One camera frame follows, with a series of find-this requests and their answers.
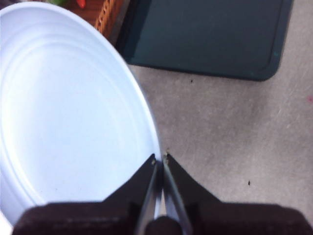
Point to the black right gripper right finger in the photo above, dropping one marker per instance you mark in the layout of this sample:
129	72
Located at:
232	218

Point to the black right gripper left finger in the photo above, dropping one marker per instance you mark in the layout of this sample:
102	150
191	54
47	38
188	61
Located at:
97	218

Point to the blue round plate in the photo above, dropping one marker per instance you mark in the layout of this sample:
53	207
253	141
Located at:
73	110

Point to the black rectangular tray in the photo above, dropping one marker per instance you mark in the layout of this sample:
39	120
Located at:
200	36

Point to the brown woven wicker basket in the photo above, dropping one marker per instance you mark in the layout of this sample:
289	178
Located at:
107	22

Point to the orange carrot with green leaves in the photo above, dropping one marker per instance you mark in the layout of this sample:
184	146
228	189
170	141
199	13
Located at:
81	2

